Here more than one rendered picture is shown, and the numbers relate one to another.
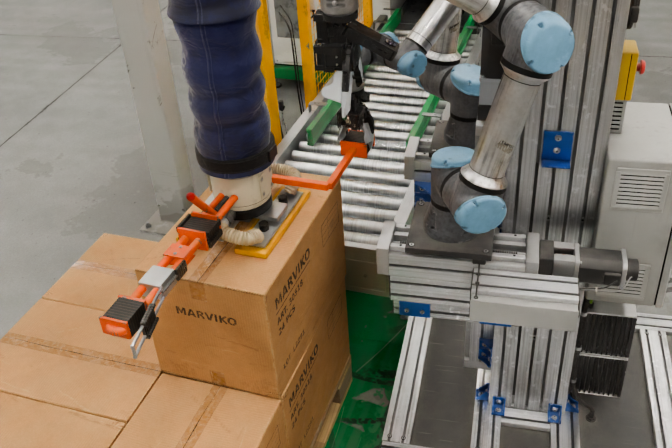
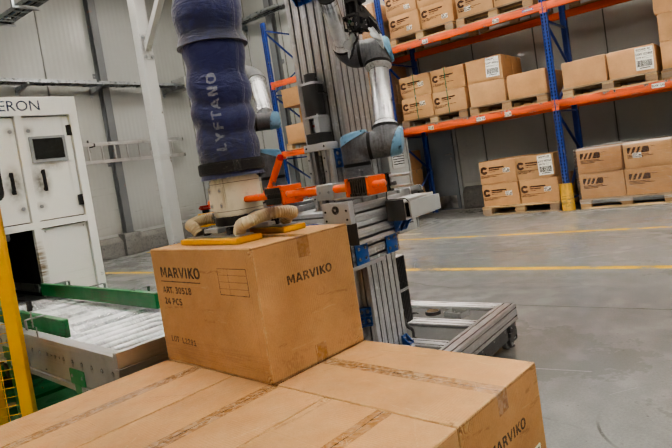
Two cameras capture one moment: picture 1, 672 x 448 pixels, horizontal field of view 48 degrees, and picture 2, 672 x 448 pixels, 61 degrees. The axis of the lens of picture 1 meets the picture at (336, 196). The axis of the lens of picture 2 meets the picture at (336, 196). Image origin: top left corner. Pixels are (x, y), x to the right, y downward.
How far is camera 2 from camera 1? 2.37 m
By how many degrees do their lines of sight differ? 70
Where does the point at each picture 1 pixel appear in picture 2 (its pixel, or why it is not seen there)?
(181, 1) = (222, 22)
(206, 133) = (237, 135)
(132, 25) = not seen: outside the picture
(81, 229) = not seen: outside the picture
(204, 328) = (309, 290)
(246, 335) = (338, 277)
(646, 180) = not seen: hidden behind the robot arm
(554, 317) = (434, 200)
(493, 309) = (417, 204)
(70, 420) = (289, 427)
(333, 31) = (358, 8)
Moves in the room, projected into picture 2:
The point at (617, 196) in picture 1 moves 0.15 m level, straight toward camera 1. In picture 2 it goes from (393, 160) to (417, 156)
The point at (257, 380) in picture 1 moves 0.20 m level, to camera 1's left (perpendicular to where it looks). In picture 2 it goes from (349, 328) to (325, 349)
